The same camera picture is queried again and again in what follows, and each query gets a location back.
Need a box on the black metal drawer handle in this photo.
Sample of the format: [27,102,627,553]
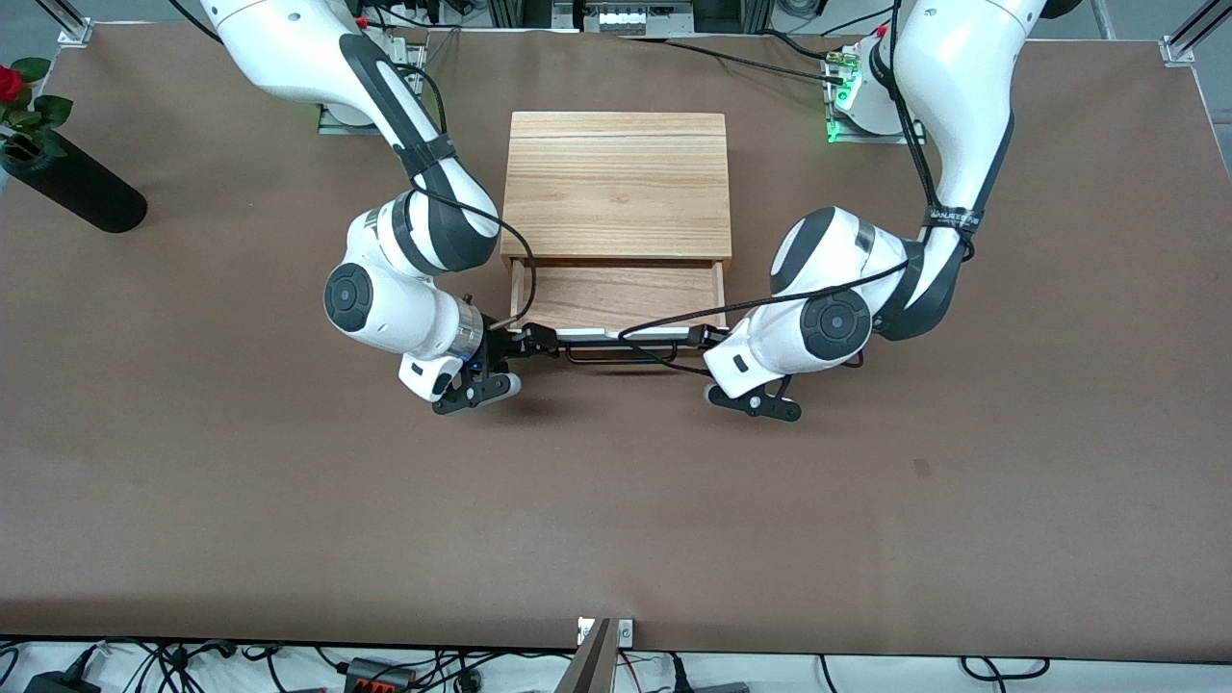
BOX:
[561,344,704,368]

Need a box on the wooden drawer with white front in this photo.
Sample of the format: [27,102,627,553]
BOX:
[508,258,730,355]

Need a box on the light wooden drawer cabinet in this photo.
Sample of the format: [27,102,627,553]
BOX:
[500,112,735,271]

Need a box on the white power strip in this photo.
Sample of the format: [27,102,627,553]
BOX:
[595,8,667,32]

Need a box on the black box with red connectors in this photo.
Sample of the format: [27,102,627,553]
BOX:
[343,656,419,693]

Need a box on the black cylindrical vase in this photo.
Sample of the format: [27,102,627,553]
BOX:
[0,142,149,235]

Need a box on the red rose with green leaves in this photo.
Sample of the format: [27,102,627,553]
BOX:
[0,58,75,161]

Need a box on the black power adapter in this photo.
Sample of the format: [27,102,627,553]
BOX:
[23,668,103,693]

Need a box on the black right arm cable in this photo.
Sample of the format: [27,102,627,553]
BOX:
[390,62,539,334]

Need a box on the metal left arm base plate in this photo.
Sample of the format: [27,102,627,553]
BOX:
[825,48,929,146]

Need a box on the long black table cable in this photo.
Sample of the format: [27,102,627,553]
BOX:
[626,36,850,86]

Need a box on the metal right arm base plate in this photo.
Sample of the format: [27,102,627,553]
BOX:
[318,42,426,137]

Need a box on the small metal edge bracket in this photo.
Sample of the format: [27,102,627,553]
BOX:
[577,617,635,648]

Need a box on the looped black floor cable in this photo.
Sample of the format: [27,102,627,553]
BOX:
[960,655,1052,682]

